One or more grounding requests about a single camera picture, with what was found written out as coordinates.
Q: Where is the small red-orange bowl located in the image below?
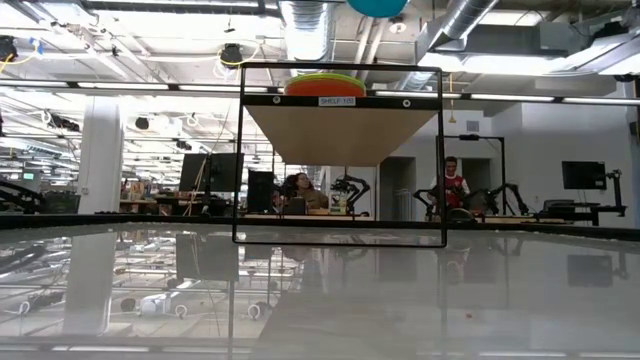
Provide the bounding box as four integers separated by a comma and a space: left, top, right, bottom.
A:
284, 78, 368, 98

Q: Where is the small lime green bowl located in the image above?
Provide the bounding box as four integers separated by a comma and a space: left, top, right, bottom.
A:
286, 72, 367, 84

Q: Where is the small teal bowl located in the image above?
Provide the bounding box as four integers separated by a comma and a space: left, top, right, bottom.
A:
347, 0, 410, 19

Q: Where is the person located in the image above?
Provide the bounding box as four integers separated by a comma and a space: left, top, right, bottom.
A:
429, 155, 471, 209
282, 172, 330, 211

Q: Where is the black monitor back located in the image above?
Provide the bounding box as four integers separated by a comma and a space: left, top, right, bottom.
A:
247, 169, 276, 214

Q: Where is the black desk monitor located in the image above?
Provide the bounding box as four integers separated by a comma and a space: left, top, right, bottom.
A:
178, 152, 245, 194

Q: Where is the white pillar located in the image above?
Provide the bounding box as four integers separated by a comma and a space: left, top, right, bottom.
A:
62, 107, 125, 215

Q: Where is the wooden shelf with black frame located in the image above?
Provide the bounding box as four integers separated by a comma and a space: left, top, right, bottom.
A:
232, 61, 448, 249

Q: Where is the ribbed silver ceiling duct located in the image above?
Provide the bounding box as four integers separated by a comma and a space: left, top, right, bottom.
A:
277, 0, 335, 64

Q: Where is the black ceiling camera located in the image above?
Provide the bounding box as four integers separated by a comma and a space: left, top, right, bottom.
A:
219, 43, 245, 69

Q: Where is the black metal door frame stand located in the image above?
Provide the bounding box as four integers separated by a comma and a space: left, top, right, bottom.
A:
437, 133, 506, 221

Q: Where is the black table frame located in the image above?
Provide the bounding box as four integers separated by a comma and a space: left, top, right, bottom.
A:
0, 213, 640, 242

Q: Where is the black wall monitor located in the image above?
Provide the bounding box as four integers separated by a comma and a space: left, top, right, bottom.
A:
561, 160, 608, 191

